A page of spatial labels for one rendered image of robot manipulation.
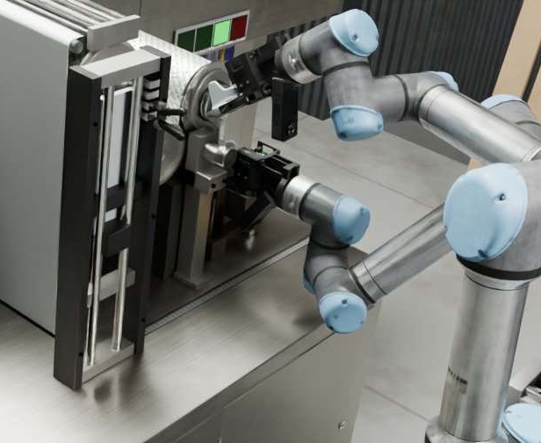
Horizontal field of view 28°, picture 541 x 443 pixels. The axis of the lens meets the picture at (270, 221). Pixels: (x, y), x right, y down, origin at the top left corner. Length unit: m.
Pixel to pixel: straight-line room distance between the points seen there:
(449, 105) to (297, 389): 0.71
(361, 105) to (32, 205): 0.56
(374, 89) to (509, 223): 0.43
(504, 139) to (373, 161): 3.20
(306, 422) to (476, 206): 0.97
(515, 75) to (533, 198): 2.89
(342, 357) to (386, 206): 2.23
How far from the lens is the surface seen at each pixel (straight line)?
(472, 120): 1.66
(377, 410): 3.34
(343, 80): 1.70
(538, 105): 4.29
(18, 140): 1.82
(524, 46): 4.26
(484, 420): 1.55
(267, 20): 2.64
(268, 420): 2.11
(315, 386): 2.21
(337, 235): 1.92
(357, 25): 1.71
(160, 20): 2.34
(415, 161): 4.86
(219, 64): 1.97
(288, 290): 2.11
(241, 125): 3.00
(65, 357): 1.79
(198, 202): 2.00
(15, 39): 1.76
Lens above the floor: 2.04
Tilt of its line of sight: 29 degrees down
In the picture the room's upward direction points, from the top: 9 degrees clockwise
